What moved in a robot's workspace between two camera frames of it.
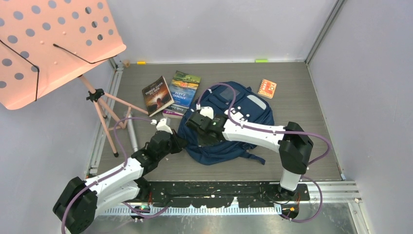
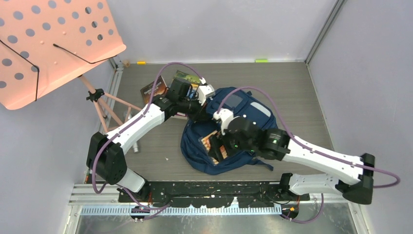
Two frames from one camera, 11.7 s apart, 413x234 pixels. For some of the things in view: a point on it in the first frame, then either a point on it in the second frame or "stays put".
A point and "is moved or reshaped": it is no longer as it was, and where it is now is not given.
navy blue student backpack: x=240 y=102 is moved or reshaped
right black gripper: x=205 y=142 -> x=224 y=141
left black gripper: x=180 y=143 -> x=200 y=113
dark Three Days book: x=158 y=96 stays put
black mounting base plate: x=218 y=194 stays put
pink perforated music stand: x=44 y=42 stays put
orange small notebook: x=267 y=88 -> x=206 y=142
